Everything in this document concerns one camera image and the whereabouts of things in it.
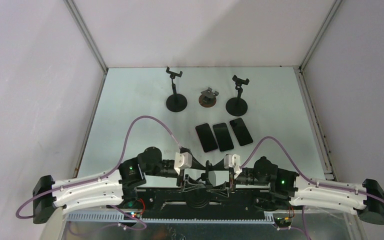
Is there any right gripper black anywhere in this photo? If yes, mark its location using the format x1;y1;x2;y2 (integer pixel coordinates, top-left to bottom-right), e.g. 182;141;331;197
206;158;270;198

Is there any black phone pink case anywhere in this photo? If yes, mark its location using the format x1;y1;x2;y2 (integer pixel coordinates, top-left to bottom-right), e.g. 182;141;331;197
195;123;219;153

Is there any small teal phone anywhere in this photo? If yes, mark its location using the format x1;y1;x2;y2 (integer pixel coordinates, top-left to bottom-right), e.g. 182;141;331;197
212;122;234;152

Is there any black smartphone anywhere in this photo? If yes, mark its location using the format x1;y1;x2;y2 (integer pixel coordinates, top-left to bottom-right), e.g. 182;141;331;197
229;117;254;147

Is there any black round-base phone stand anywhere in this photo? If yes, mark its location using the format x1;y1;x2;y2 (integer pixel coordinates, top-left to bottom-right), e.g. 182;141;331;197
225;75;250;117

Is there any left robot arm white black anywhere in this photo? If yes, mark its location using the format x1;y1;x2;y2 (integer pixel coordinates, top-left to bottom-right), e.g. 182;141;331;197
32;147;205;224

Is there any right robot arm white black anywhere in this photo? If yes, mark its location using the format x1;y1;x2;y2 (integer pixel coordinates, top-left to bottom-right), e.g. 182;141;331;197
205;154;384;225

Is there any brown round phone stand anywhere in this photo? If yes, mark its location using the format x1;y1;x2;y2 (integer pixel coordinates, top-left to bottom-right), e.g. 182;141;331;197
198;87;220;108

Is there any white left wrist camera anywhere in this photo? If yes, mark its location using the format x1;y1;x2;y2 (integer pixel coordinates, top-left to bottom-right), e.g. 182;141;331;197
173;147;193;176

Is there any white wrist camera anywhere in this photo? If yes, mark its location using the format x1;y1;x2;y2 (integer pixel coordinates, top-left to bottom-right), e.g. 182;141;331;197
223;154;242;179
173;147;193;176

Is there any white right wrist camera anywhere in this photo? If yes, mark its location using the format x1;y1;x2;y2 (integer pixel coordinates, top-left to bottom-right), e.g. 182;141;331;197
223;154;242;179

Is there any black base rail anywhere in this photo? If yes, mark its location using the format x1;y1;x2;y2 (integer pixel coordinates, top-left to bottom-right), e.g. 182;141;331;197
117;188;292;220

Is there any grey cable duct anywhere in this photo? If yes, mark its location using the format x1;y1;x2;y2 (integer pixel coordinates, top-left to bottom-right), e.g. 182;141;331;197
67;210;277;224

